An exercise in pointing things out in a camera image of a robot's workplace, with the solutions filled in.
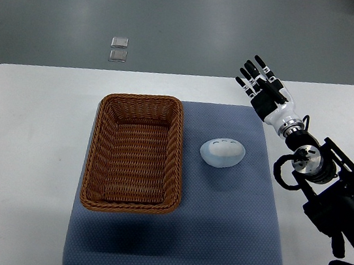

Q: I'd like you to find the brown wicker basket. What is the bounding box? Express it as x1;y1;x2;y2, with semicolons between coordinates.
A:
79;93;184;214

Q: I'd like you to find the blue quilted mat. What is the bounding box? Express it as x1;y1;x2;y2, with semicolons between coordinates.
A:
63;102;283;265

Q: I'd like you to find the upper metal floor plate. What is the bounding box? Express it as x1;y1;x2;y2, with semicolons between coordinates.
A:
111;36;129;49

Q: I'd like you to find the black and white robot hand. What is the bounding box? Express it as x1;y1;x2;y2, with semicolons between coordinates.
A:
235;55;308;138

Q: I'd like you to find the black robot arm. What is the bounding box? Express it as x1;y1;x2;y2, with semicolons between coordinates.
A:
273;117;354;265

